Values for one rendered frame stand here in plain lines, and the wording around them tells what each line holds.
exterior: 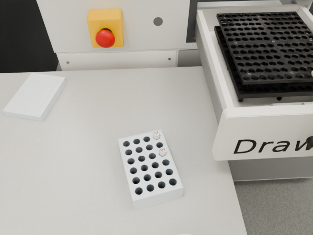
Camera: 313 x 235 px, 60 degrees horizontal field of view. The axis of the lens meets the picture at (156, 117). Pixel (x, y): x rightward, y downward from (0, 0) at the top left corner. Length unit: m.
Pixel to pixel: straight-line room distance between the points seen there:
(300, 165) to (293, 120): 0.92
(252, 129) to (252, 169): 0.85
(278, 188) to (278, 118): 1.07
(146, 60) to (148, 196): 0.38
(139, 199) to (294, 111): 0.26
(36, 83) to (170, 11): 0.35
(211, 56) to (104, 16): 0.24
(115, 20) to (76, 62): 0.18
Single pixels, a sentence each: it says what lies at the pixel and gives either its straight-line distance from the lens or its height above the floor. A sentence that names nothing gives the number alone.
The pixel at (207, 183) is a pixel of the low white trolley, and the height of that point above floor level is 0.76.
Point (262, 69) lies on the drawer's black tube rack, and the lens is 0.51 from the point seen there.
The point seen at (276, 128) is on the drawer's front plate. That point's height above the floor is 0.90.
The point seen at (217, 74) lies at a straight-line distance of 0.49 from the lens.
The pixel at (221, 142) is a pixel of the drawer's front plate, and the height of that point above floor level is 0.87.
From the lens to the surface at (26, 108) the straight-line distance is 0.64.
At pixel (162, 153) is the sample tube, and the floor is 0.81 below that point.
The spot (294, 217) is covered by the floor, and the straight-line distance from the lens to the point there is 1.42.
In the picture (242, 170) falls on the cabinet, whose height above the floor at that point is 0.17.
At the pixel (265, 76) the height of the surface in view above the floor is 0.90.
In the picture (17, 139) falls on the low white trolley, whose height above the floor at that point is 0.76.
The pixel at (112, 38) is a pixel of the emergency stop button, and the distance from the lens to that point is 0.59.
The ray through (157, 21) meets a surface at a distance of 0.65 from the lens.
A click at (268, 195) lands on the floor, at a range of 1.42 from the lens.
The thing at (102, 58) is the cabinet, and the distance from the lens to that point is 0.71.
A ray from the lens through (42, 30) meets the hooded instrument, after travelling 1.74.
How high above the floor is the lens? 1.20
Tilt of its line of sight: 49 degrees down
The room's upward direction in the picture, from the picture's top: straight up
